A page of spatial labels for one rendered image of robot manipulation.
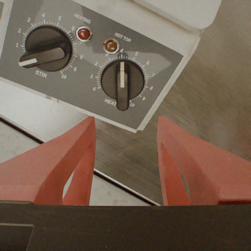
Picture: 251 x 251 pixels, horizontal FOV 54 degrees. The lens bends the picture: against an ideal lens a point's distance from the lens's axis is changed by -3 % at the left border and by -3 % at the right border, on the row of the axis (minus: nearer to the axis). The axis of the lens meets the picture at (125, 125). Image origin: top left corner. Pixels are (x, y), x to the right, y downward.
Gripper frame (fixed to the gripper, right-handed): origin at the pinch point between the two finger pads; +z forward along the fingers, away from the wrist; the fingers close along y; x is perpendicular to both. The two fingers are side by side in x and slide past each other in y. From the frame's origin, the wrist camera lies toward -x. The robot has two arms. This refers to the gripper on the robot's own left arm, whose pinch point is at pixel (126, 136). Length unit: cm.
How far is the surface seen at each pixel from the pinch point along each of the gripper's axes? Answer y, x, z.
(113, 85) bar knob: 0.9, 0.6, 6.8
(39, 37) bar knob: 5.7, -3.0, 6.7
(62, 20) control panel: 4.1, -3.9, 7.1
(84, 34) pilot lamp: 2.7, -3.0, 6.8
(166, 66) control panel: -2.8, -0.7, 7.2
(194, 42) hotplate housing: -4.8, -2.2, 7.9
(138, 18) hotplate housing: -0.8, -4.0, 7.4
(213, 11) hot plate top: -5.4, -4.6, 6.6
